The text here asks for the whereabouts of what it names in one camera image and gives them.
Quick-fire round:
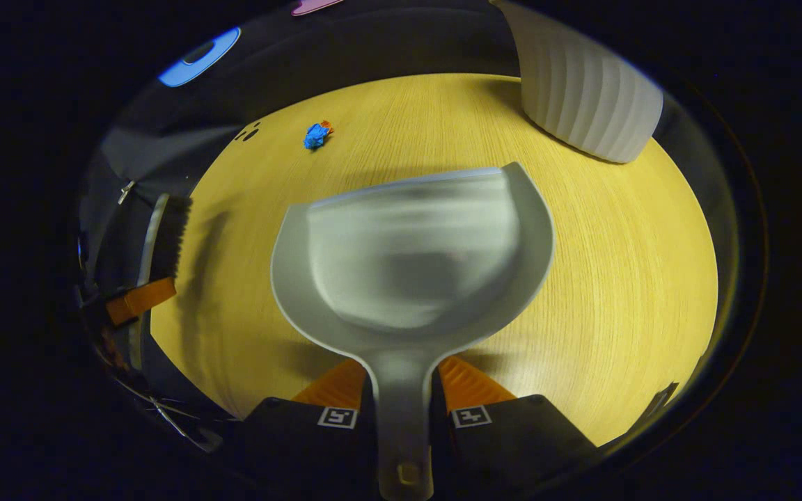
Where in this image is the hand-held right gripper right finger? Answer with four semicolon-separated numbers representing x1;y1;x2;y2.
431;355;600;491

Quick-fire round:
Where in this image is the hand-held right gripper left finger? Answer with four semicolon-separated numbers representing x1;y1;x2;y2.
237;358;381;488

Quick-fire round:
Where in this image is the small white broom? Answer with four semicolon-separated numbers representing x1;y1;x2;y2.
126;193;194;369

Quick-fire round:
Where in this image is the grey dustpan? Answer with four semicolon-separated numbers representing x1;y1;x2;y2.
270;161;556;501

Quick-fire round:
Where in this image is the blue paper trash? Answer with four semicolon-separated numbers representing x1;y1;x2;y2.
303;120;335;151

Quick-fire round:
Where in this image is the white ribbed garbage bin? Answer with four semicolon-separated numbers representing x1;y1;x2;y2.
492;0;665;165

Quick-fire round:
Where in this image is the wooden desktop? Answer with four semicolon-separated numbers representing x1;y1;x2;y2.
149;72;720;447

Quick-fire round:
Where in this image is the silver metal rod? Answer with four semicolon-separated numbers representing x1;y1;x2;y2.
150;397;217;450

